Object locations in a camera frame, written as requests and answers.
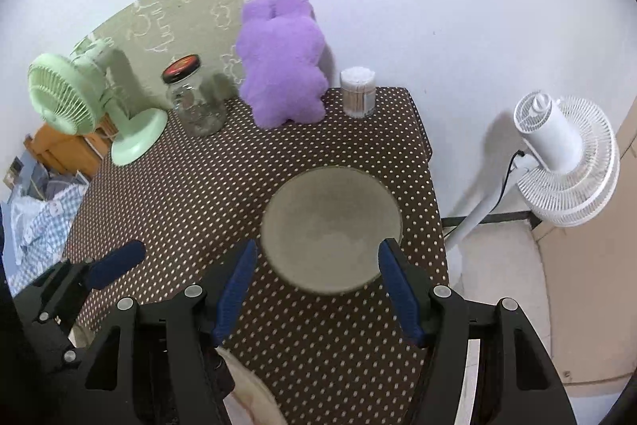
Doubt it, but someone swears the large yellow floral plate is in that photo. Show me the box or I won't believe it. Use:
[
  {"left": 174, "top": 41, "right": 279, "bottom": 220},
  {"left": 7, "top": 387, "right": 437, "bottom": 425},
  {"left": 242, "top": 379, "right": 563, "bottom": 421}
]
[{"left": 217, "top": 347, "right": 287, "bottom": 425}]

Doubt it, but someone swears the green bowl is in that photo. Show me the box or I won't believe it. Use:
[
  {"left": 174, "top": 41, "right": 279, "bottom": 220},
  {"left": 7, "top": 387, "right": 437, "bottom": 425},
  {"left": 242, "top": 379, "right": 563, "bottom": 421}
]
[{"left": 260, "top": 166, "right": 403, "bottom": 296}]

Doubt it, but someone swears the blue checkered blanket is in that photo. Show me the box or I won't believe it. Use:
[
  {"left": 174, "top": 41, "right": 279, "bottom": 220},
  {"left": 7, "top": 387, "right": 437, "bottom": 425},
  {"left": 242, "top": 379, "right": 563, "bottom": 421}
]
[{"left": 1, "top": 182, "right": 88, "bottom": 296}]

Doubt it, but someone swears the brown polka dot tablecloth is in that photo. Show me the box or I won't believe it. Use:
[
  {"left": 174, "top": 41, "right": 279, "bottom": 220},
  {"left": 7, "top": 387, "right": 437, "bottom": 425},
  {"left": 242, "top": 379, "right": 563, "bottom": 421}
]
[{"left": 65, "top": 87, "right": 448, "bottom": 424}]

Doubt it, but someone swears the green desk fan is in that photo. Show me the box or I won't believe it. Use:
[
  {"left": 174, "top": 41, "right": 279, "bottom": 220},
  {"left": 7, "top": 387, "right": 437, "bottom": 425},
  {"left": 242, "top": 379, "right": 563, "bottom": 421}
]
[{"left": 27, "top": 39, "right": 167, "bottom": 166}]

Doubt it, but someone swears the glass jar dark lid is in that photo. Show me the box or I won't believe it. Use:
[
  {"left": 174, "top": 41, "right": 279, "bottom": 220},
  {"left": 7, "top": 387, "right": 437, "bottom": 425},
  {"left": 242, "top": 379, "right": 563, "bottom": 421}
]
[{"left": 161, "top": 54, "right": 227, "bottom": 137}]

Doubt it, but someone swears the white standing fan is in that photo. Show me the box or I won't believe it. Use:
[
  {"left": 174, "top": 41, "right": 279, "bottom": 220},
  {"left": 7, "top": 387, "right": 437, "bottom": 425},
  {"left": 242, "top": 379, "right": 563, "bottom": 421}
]
[{"left": 445, "top": 90, "right": 620, "bottom": 253}]

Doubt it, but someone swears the green sheep pattern board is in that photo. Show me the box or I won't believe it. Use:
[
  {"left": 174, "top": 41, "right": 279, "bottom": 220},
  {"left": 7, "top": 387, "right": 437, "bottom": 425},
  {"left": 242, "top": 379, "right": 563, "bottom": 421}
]
[{"left": 76, "top": 0, "right": 248, "bottom": 111}]

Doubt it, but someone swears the purple plush toy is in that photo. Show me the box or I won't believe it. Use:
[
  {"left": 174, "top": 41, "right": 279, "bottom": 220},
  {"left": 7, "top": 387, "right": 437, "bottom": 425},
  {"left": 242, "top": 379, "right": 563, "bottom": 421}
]
[{"left": 236, "top": 0, "right": 328, "bottom": 129}]

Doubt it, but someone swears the cotton swab container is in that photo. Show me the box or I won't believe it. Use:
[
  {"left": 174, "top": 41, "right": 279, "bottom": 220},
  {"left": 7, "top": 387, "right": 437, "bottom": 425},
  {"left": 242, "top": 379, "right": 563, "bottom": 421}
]
[{"left": 340, "top": 66, "right": 376, "bottom": 119}]

